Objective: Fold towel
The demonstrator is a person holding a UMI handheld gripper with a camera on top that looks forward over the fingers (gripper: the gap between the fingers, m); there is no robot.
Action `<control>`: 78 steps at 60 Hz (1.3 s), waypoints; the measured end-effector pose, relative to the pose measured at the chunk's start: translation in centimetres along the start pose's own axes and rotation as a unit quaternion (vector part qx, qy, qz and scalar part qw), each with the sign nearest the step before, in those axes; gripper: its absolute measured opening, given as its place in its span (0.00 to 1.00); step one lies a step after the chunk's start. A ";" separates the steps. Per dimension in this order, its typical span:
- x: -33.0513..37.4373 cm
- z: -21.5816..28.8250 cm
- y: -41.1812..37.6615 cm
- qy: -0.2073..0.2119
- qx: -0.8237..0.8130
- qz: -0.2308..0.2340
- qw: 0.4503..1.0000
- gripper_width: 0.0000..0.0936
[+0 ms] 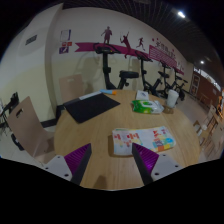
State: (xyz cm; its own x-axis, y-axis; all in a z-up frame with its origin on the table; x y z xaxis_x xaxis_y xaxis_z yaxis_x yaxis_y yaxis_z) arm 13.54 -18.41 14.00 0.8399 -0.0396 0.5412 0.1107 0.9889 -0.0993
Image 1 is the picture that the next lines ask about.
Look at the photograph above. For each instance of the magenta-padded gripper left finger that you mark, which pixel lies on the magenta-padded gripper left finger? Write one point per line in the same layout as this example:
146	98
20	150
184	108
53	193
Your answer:
55	166

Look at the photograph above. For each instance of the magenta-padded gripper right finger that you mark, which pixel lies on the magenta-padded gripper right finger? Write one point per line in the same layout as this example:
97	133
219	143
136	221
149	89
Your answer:
166	165

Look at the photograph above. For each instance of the brown wooden chair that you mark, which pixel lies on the brown wooden chair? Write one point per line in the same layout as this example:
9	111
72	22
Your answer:
26	130

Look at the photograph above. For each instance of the brown round coaster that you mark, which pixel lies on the brown round coaster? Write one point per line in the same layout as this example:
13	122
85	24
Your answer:
167	110

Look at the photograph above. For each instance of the group of wooden chairs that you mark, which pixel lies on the group of wooden chairs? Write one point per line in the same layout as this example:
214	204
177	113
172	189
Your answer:
210	128

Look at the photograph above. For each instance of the green wet wipes pack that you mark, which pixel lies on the green wet wipes pack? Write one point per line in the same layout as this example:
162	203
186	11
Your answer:
146	106

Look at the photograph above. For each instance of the white paper cup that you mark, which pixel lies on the white paper cup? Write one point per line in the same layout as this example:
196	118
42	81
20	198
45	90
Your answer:
172	98

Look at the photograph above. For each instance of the black mouse pad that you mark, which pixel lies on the black mouse pad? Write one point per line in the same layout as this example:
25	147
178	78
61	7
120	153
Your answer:
90	106

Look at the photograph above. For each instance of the small white box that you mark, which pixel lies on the small white box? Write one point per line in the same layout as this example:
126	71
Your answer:
142	95

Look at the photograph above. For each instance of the black stand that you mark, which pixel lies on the black stand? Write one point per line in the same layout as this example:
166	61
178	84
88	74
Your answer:
10	106

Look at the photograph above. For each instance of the black exercise bike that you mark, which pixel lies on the black exercise bike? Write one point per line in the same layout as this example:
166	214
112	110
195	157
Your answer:
180	87
106	68
144	77
166	84

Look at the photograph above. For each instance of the white paper strip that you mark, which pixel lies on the white paper strip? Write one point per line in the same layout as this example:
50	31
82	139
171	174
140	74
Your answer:
89	95

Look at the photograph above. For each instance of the blue and orange marker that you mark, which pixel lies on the blue and orange marker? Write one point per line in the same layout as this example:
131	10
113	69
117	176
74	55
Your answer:
108	91

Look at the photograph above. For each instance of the round ceiling light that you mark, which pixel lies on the round ceiling light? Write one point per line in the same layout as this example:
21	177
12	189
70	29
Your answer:
202	62
181	14

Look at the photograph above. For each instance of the purple wall poster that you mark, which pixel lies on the purple wall poster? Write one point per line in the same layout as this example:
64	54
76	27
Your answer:
64	50

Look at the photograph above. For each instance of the red wall sign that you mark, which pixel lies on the red wall sign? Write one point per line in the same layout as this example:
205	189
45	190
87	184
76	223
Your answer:
66	44

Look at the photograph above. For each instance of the magenta sports wall decal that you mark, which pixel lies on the magenta sports wall decal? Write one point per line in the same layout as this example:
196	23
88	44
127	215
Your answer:
87	46

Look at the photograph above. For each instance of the grey wall plate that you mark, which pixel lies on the grey wall plate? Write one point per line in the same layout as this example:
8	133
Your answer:
31	40

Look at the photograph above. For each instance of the white framed wall poster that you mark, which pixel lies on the white framed wall poster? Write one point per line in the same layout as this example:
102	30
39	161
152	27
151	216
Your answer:
65	35

